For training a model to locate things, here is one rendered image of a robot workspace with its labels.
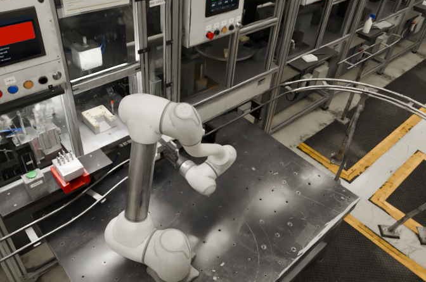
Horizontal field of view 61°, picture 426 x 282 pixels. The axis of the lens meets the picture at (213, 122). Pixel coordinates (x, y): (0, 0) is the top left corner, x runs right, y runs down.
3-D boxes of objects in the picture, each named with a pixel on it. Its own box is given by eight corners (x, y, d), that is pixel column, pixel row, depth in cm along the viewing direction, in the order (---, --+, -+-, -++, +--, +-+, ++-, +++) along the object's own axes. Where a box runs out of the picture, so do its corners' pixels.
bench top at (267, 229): (148, 409, 130) (147, 406, 128) (32, 218, 188) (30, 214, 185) (359, 202, 214) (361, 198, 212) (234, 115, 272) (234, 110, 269)
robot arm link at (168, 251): (182, 289, 155) (183, 262, 142) (144, 274, 159) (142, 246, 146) (196, 257, 168) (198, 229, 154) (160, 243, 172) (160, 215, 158)
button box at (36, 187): (32, 200, 164) (25, 183, 157) (25, 190, 168) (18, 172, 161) (49, 192, 168) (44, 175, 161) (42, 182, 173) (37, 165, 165)
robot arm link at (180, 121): (208, 124, 144) (177, 115, 147) (205, 99, 129) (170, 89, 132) (196, 152, 138) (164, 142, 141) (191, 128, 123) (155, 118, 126)
